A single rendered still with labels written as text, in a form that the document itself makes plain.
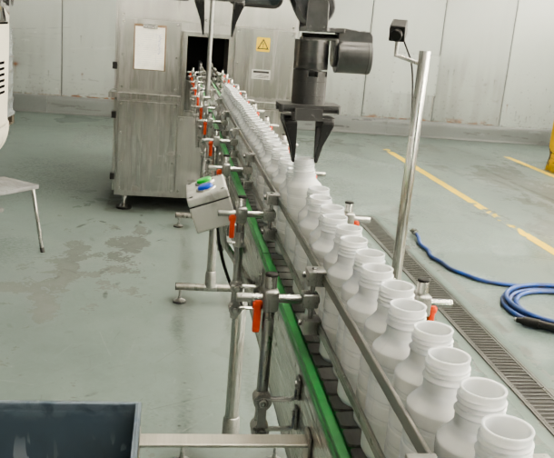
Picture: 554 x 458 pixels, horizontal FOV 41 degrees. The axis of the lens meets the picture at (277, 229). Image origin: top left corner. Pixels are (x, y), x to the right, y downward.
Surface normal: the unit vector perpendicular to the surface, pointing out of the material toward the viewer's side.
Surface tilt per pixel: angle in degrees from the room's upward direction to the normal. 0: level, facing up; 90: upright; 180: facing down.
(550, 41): 90
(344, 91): 90
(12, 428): 90
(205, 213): 90
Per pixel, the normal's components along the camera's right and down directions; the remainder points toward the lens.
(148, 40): 0.13, 0.25
